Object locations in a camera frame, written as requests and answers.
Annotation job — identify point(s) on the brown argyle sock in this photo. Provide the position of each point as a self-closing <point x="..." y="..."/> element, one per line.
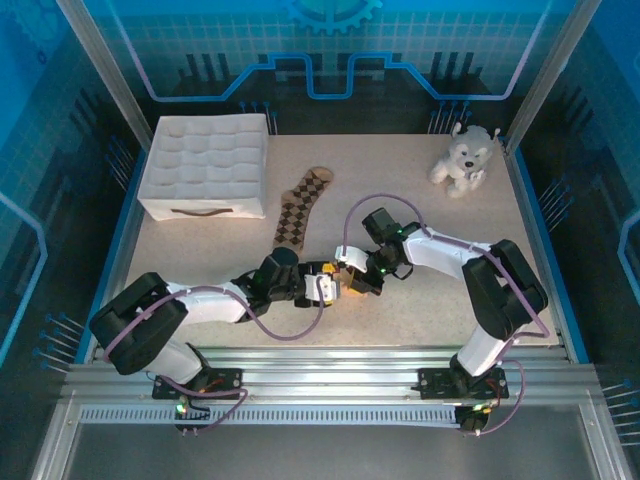
<point x="305" y="200"/>

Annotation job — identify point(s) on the white fabric organizer box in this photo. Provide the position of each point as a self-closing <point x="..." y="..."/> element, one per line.
<point x="200" y="160"/>

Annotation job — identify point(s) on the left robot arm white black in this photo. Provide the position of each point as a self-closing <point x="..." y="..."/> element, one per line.
<point x="210" y="305"/>

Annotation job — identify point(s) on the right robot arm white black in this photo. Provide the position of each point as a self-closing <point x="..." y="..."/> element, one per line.
<point x="440" y="252"/>

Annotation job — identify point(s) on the grey white plush husky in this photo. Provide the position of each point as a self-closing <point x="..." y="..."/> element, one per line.
<point x="462" y="160"/>

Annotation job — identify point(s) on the small black controller board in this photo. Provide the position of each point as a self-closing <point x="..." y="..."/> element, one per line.
<point x="472" y="420"/>
<point x="190" y="415"/>

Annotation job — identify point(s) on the aluminium frame rail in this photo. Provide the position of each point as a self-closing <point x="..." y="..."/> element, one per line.
<point x="325" y="365"/>

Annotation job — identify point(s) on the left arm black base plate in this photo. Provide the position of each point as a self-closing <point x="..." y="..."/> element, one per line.
<point x="225" y="377"/>

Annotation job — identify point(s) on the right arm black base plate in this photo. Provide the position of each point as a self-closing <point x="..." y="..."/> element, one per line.
<point x="435" y="382"/>

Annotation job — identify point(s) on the aluminium frame post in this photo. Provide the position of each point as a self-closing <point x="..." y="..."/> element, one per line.
<point x="550" y="75"/>
<point x="107" y="75"/>

